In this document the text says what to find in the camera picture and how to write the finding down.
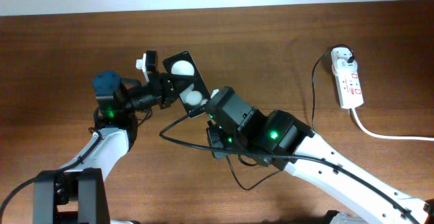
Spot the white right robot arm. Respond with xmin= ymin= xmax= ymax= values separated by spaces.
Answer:
xmin=203 ymin=87 xmax=433 ymax=223

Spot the black smartphone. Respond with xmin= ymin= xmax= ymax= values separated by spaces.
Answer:
xmin=163 ymin=51 xmax=210 ymax=113

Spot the white power strip cord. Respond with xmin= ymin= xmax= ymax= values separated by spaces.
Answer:
xmin=349 ymin=107 xmax=434 ymax=142

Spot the white power strip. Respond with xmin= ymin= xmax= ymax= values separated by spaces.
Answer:
xmin=331 ymin=47 xmax=363 ymax=109

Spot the white USB charger adapter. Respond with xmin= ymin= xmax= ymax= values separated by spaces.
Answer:
xmin=332 ymin=56 xmax=358 ymax=76

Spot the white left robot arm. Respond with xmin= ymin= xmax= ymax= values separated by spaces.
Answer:
xmin=33 ymin=50 xmax=175 ymax=223

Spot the black USB charging cable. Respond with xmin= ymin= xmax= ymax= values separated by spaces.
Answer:
xmin=159 ymin=43 xmax=356 ymax=191

